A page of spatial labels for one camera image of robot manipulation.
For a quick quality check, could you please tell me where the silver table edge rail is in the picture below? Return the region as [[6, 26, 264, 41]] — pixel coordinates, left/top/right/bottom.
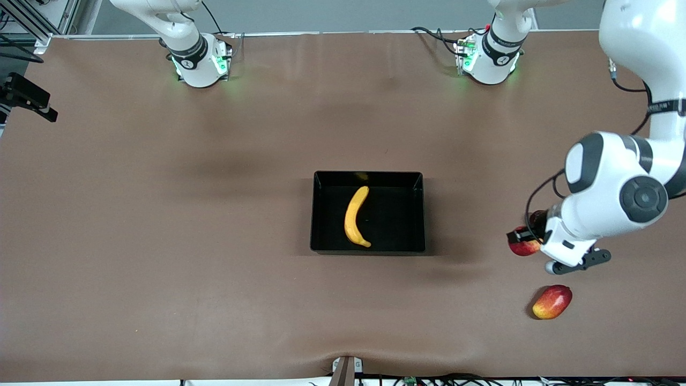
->
[[35, 28, 601, 41]]

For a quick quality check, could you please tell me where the black cable at arm base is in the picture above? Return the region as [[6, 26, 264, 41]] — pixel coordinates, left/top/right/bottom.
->
[[412, 26, 472, 57]]

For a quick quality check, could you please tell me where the small red yellow apple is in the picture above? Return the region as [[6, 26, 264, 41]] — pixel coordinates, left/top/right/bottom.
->
[[508, 226, 543, 257]]

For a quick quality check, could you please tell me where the aluminium frame with black struts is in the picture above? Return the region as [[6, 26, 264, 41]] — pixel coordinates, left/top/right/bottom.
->
[[0, 0, 81, 51]]

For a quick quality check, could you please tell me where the brown post with grey bracket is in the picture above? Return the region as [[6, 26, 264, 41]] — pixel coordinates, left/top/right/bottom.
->
[[331, 355, 364, 386]]

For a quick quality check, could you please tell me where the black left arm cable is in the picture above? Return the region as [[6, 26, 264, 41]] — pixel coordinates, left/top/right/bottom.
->
[[525, 56, 654, 240]]

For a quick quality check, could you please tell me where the red yellow mango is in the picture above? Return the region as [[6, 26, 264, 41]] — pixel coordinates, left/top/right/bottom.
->
[[532, 285, 573, 320]]

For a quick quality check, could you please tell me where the smooth table cover mat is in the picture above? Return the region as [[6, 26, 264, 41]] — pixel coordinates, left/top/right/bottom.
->
[[0, 29, 686, 382]]

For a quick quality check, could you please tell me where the black plastic tray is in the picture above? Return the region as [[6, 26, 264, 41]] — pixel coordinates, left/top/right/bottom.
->
[[310, 170, 427, 255]]

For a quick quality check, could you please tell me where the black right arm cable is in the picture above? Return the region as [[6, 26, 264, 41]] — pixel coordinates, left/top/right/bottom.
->
[[201, 0, 225, 35]]

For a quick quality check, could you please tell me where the yellow banana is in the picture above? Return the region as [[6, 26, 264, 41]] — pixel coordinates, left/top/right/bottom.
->
[[344, 186, 372, 248]]

